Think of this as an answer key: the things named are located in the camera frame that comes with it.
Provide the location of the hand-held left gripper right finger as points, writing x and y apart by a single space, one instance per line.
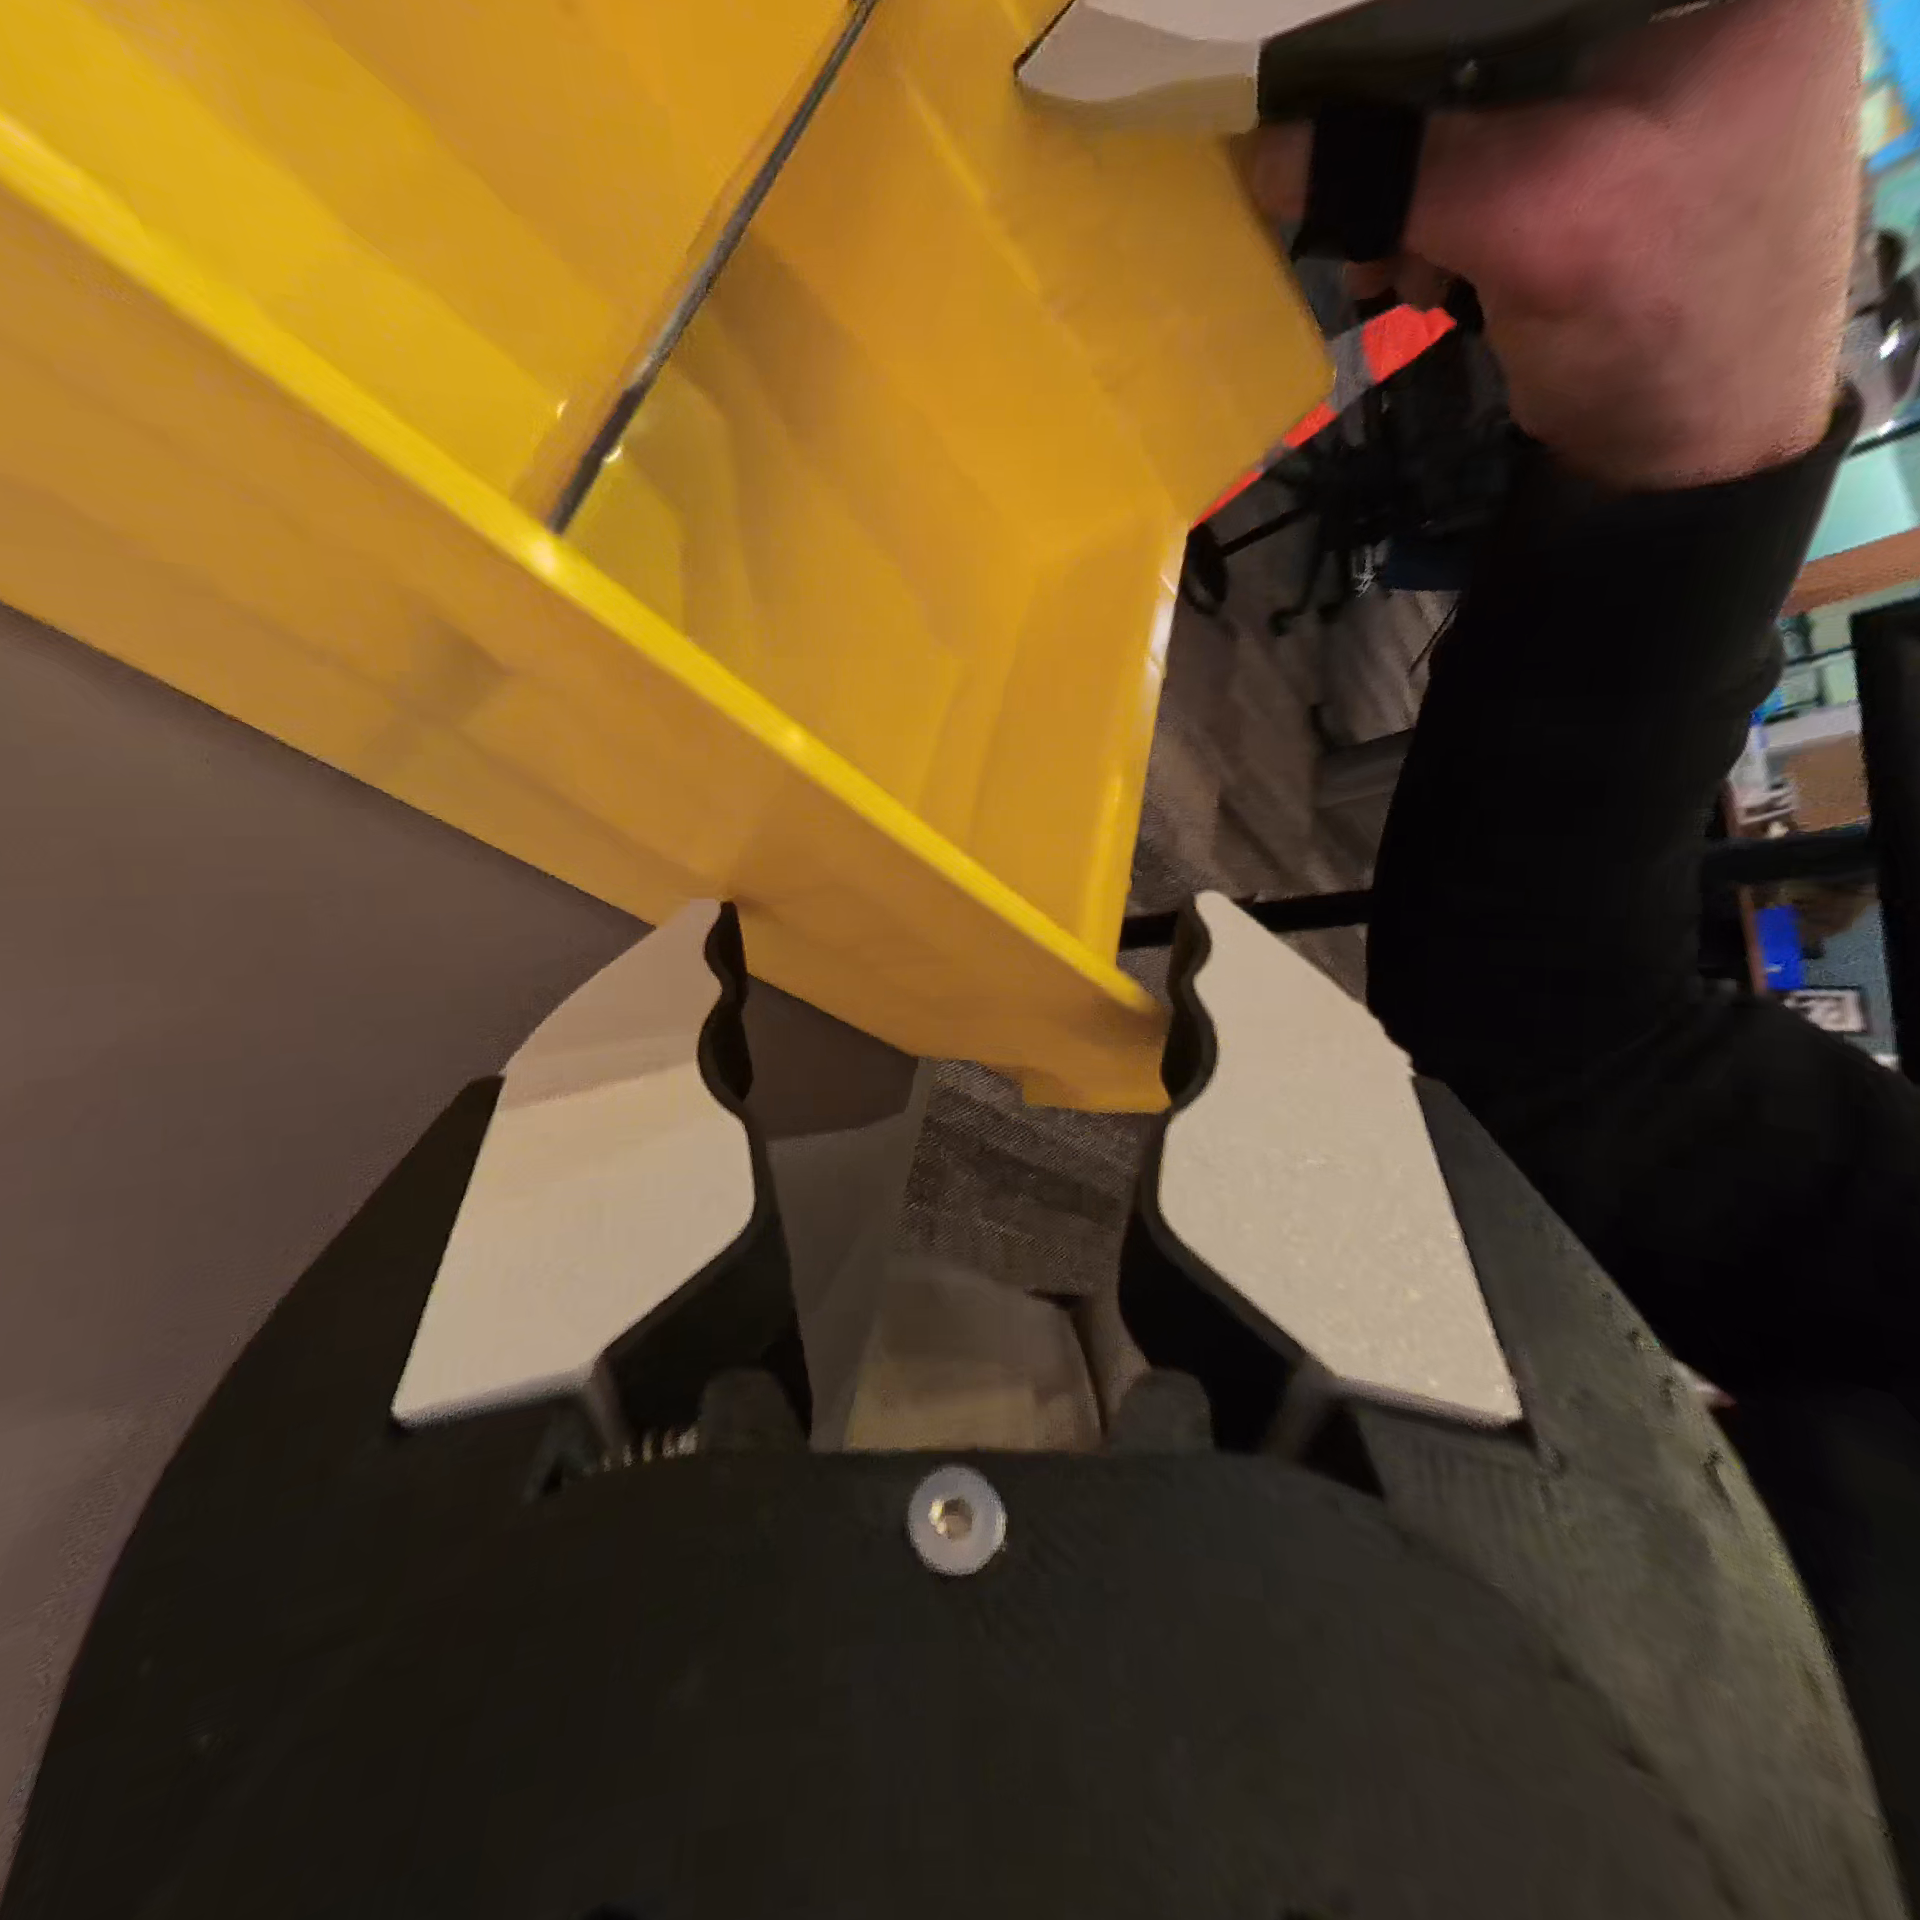
1321 1200

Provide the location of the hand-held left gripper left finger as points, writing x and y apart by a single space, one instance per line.
598 1200

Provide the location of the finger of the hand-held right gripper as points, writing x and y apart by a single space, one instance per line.
1152 59

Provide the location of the yellow plastic bin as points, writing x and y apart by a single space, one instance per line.
900 599

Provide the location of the person's right forearm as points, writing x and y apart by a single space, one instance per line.
1573 719

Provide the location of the person's right hand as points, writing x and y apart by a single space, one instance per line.
1649 227

